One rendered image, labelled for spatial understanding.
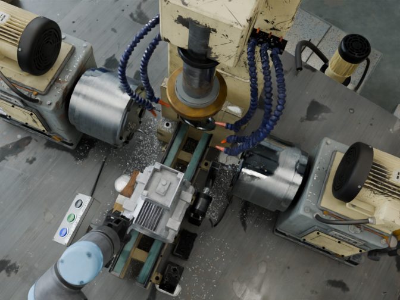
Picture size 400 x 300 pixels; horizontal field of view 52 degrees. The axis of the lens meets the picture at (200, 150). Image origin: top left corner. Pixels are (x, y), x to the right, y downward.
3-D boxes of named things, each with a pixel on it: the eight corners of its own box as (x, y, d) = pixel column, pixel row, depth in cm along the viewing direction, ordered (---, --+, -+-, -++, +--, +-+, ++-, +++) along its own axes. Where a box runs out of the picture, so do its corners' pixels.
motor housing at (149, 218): (146, 176, 152) (143, 159, 134) (193, 196, 150) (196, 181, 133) (122, 225, 145) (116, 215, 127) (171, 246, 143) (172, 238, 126)
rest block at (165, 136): (162, 127, 172) (162, 114, 161) (178, 133, 172) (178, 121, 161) (157, 138, 170) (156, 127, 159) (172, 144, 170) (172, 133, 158)
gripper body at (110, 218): (136, 216, 119) (123, 230, 107) (127, 242, 120) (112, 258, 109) (112, 206, 120) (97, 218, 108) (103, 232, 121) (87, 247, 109)
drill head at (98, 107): (77, 74, 165) (61, 36, 142) (159, 107, 163) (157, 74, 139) (45, 125, 157) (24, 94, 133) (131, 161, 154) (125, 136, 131)
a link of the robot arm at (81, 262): (47, 267, 92) (75, 238, 91) (71, 247, 105) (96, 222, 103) (76, 296, 92) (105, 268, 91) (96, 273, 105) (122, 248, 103)
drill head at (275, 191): (228, 135, 160) (238, 106, 137) (326, 175, 157) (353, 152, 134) (204, 191, 152) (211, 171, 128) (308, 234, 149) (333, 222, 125)
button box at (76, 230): (87, 198, 139) (77, 191, 135) (101, 202, 135) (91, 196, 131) (62, 245, 133) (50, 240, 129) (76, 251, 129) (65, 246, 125)
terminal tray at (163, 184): (155, 168, 137) (155, 161, 130) (184, 180, 136) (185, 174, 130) (140, 200, 133) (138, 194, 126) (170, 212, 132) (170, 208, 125)
